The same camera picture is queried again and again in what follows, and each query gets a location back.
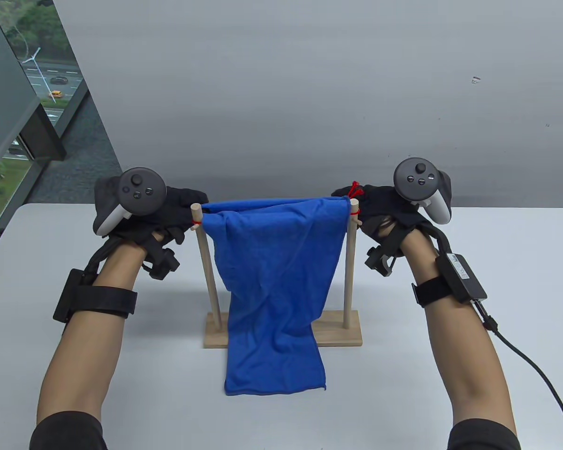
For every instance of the person's right hand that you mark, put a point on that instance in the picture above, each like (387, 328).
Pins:
(380, 206)

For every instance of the person's left hand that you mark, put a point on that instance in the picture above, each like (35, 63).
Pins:
(178, 206)

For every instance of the blue towel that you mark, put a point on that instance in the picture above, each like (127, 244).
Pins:
(272, 281)

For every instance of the wooden rack with posts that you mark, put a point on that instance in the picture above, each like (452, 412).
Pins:
(338, 328)

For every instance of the person's left forearm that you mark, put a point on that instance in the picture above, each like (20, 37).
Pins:
(84, 347)

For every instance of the person's right forearm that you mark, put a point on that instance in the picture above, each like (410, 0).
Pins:
(469, 356)

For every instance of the dark grey left hand controller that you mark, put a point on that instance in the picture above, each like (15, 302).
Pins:
(140, 190)

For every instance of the dark grey hand controller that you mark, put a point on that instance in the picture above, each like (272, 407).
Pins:
(415, 178)
(140, 190)

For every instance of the dark grey right hand controller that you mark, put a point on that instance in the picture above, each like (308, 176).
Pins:
(415, 178)

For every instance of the black right sleeve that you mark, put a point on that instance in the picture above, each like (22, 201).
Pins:
(483, 436)

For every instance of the black sleeve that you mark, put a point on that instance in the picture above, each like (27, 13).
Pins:
(68, 433)
(483, 436)

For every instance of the black left sleeve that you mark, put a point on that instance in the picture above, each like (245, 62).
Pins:
(68, 433)

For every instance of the grey window frame post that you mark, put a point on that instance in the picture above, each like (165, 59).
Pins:
(4, 93)

